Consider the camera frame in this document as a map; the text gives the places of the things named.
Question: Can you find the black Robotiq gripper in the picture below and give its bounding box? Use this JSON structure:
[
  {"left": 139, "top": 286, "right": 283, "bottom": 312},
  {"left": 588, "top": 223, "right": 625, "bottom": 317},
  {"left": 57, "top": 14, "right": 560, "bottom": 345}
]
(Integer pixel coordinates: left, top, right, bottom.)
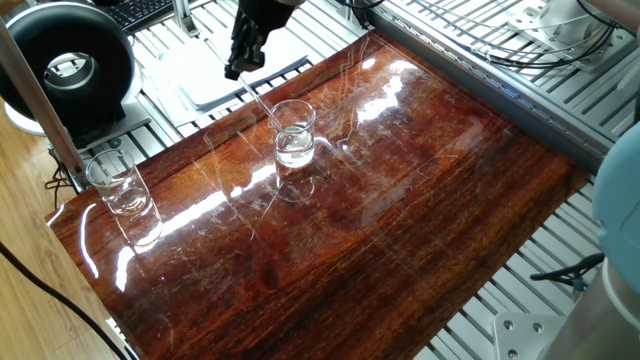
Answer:
[{"left": 224, "top": 0, "right": 304, "bottom": 80}]

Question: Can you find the clear glass stirring rod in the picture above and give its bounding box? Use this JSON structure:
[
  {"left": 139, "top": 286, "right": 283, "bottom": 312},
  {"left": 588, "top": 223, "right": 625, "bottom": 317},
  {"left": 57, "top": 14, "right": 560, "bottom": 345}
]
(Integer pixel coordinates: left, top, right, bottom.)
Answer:
[{"left": 238, "top": 73, "right": 289, "bottom": 134}]

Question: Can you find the graduated glass beaker with water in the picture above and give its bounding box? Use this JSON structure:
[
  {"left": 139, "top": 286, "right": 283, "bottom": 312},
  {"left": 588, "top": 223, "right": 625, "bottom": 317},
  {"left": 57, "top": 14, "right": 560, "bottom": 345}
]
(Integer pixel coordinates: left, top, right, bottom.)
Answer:
[{"left": 268, "top": 98, "right": 318, "bottom": 170}]

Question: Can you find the empty glass beaker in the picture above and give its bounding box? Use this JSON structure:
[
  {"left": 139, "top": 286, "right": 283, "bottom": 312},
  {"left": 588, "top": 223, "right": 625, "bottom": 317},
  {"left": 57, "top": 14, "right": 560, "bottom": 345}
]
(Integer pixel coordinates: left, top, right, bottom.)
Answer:
[{"left": 84, "top": 148, "right": 153, "bottom": 217}]

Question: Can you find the short aluminium stand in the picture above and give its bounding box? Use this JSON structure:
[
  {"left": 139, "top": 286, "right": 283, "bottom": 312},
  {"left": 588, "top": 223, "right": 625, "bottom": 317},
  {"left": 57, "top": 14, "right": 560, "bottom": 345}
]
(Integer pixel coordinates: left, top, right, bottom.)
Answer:
[{"left": 172, "top": 0, "right": 201, "bottom": 39}]

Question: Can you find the black computer keyboard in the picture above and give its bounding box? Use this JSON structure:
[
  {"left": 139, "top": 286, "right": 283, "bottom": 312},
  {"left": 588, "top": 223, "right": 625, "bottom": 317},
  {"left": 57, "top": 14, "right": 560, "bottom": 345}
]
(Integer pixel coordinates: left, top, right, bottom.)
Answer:
[{"left": 102, "top": 0, "right": 201, "bottom": 34}]

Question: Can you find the glossy wood-grain mat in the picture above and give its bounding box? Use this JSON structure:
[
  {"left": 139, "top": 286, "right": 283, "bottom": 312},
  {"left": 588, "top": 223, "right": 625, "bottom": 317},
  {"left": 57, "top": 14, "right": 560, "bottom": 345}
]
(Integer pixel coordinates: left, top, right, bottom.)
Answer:
[{"left": 45, "top": 30, "right": 590, "bottom": 360}]

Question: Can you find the spare silver mounting plate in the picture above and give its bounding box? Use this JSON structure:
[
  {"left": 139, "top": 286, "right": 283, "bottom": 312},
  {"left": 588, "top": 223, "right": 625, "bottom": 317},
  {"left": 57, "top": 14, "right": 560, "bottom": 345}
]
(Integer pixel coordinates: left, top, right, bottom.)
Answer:
[{"left": 507, "top": 0, "right": 639, "bottom": 74}]

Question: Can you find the slanted aluminium profile post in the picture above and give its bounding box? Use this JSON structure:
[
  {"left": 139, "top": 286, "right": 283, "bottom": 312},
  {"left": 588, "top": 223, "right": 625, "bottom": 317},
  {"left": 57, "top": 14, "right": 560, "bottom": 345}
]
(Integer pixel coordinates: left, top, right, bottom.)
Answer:
[{"left": 0, "top": 19, "right": 86, "bottom": 176}]

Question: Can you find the black ring-shaped device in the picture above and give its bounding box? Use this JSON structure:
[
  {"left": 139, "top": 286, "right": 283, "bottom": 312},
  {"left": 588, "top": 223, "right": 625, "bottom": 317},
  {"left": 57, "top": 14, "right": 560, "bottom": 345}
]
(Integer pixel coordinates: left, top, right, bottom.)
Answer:
[{"left": 0, "top": 2, "right": 151, "bottom": 151}]

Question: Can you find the grey aluminium table rail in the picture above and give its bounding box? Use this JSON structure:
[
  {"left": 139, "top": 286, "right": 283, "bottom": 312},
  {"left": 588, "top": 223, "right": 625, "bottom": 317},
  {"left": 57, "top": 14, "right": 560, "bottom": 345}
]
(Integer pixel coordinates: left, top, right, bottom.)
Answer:
[{"left": 367, "top": 4, "right": 621, "bottom": 176}]

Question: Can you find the black cable bundle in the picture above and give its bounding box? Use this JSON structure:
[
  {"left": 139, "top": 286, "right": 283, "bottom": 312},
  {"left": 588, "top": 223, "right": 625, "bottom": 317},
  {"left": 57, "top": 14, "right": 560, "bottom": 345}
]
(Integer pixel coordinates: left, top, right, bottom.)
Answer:
[{"left": 399, "top": 0, "right": 621, "bottom": 71}]

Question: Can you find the black floor cable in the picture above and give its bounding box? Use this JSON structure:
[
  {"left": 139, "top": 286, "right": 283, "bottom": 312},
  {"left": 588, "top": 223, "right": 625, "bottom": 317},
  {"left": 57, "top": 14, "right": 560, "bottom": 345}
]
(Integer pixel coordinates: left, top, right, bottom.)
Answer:
[{"left": 0, "top": 242, "right": 131, "bottom": 360}]

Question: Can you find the black cable with metal connector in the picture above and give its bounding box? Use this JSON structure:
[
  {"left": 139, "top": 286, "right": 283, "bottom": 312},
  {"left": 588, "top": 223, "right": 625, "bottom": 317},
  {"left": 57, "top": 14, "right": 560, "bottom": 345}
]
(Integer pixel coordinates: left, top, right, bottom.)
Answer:
[{"left": 529, "top": 252, "right": 606, "bottom": 295}]

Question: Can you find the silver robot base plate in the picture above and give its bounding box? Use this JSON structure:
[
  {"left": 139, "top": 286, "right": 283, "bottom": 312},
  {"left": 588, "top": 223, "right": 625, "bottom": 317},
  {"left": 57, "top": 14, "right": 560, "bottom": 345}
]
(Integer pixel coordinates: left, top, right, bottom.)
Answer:
[{"left": 492, "top": 310, "right": 569, "bottom": 360}]

